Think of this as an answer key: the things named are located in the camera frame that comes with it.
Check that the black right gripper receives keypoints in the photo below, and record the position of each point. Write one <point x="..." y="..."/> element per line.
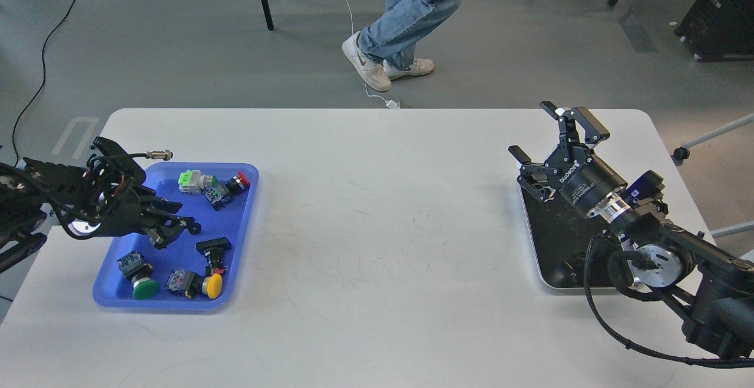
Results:
<point x="582" y="178"/>

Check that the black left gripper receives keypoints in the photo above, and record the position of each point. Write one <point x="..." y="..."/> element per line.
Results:
<point x="137" y="214"/>

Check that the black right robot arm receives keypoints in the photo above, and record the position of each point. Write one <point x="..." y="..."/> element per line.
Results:
<point x="710" y="290"/>

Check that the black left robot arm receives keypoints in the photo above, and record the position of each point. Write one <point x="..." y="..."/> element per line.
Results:
<point x="105" y="198"/>

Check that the green mushroom push button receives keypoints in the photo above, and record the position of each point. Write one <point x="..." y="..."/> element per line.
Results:
<point x="138" y="272"/>

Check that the green light push button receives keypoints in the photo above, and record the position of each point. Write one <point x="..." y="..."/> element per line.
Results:
<point x="194" y="181"/>

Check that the blue plastic tray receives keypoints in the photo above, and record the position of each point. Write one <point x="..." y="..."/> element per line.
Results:
<point x="111" y="289"/>

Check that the silver metal tray black mat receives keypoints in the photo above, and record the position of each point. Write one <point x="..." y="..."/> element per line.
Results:
<point x="560" y="237"/>

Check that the black equipment case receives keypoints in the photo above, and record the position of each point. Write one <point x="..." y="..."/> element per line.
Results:
<point x="718" y="30"/>

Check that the person in blue jeans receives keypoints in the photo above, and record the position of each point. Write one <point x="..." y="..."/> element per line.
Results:
<point x="385" y="50"/>

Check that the red push button switch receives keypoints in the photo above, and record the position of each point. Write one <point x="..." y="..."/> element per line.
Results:
<point x="219" y="194"/>

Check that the yellow push button switch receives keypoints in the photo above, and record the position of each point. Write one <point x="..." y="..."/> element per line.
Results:
<point x="190" y="284"/>

